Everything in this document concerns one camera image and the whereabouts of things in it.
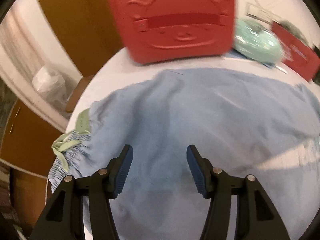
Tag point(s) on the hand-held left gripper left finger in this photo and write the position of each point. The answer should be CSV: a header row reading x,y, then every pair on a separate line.
x,y
123,170

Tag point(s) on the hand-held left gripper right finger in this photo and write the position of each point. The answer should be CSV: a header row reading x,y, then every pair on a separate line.
x,y
197,172

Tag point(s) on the light blue pants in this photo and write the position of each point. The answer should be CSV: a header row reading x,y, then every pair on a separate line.
x,y
200,110

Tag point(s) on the wooden cabinet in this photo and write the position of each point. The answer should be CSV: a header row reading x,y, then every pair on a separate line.
x,y
25,142

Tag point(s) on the white plastic bag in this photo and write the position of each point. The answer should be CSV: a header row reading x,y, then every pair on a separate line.
x,y
48,82

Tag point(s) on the teal plush in plastic bag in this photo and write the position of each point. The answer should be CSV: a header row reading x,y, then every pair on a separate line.
x,y
257,45

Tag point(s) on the red box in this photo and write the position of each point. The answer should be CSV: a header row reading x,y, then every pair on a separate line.
x,y
297,52

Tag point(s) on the red bear-embossed small suitcase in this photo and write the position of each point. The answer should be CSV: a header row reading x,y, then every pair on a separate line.
x,y
175,17

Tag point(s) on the clear plastic box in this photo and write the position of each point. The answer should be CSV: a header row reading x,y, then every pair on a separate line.
x,y
260,11

